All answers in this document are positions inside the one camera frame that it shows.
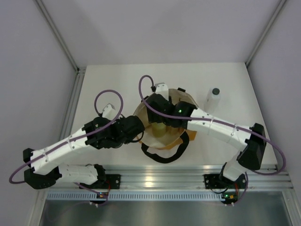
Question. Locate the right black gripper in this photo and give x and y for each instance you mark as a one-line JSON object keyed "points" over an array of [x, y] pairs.
{"points": [[152, 118]]}

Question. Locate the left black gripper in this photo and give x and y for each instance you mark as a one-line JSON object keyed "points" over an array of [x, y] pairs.
{"points": [[129, 141]]}

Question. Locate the white bottle black cap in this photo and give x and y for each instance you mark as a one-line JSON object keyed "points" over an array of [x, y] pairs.
{"points": [[212, 100]]}

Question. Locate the green pump lotion bottle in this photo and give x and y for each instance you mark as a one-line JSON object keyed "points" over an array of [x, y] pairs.
{"points": [[158, 129]]}

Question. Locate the tan canvas tote bag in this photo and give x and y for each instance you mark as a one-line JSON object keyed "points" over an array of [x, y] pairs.
{"points": [[172, 137]]}

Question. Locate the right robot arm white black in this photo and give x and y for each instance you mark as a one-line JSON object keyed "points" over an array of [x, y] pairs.
{"points": [[249, 141]]}

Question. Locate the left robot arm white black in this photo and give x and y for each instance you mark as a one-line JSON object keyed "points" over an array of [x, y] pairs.
{"points": [[49, 166]]}

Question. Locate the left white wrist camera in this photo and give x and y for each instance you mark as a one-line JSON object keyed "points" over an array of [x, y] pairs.
{"points": [[109, 112]]}

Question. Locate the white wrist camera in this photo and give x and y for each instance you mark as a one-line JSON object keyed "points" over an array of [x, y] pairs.
{"points": [[109, 112], [160, 90]]}

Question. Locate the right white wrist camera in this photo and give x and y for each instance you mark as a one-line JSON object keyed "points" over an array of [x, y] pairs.
{"points": [[160, 90]]}

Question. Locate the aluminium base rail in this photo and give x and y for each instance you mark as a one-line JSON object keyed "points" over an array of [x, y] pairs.
{"points": [[189, 178]]}

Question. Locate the grey slotted cable duct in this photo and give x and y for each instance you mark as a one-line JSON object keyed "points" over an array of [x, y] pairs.
{"points": [[136, 196]]}

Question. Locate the left aluminium frame post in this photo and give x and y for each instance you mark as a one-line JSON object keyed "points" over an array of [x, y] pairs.
{"points": [[57, 35]]}

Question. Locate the aluminium frame post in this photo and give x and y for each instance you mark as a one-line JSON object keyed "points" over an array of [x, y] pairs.
{"points": [[57, 35], [265, 32]]}

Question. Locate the right aluminium frame post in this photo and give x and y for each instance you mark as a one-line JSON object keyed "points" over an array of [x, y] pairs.
{"points": [[265, 32]]}

